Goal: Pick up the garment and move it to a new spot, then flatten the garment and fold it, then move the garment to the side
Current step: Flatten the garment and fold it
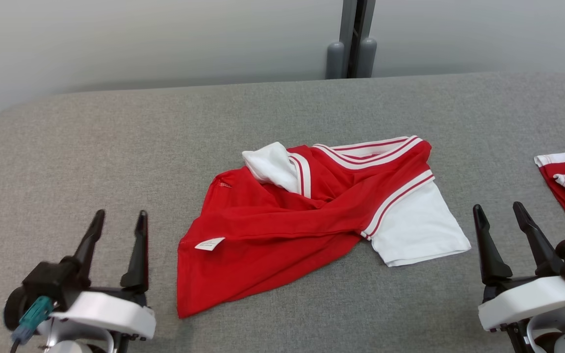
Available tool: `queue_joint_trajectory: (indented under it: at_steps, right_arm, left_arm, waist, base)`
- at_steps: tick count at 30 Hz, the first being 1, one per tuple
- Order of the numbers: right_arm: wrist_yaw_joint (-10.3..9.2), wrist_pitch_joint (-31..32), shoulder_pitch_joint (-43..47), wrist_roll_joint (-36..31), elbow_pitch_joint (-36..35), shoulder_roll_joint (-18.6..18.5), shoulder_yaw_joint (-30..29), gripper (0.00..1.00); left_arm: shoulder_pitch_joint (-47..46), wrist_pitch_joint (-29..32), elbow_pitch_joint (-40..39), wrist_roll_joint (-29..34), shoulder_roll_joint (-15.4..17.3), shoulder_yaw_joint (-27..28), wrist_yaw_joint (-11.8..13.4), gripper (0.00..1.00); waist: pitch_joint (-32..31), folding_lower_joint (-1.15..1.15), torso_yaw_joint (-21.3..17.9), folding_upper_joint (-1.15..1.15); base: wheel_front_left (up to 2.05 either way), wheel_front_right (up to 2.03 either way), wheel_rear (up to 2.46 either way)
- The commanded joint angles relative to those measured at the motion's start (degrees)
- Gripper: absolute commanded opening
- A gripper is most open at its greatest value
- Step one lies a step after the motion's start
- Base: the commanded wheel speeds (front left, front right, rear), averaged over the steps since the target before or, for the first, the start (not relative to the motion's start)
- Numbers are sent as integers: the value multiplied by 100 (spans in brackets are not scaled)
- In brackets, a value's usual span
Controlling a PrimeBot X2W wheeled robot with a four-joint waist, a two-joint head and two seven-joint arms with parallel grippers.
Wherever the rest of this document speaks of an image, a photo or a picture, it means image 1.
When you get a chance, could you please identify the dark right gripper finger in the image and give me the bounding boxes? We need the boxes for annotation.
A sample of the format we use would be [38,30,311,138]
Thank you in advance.
[513,202,558,276]
[473,204,513,285]

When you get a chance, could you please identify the red shirt white sleeves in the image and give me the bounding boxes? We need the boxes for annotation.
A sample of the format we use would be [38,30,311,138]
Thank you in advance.
[177,135,472,320]

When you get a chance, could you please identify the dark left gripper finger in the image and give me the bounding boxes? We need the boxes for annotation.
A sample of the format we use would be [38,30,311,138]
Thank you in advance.
[120,210,149,293]
[73,210,105,282]

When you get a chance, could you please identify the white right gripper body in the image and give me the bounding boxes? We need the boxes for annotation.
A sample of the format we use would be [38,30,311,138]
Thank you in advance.
[478,275,565,331]

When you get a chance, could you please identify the grey wall post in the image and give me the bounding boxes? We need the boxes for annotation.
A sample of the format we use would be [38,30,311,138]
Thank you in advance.
[325,0,378,79]

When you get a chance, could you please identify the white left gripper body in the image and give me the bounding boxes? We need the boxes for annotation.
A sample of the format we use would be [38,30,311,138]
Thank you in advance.
[50,288,156,340]

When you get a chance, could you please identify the left teal connector black cable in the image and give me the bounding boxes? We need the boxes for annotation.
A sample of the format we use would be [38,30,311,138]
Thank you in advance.
[10,296,54,353]

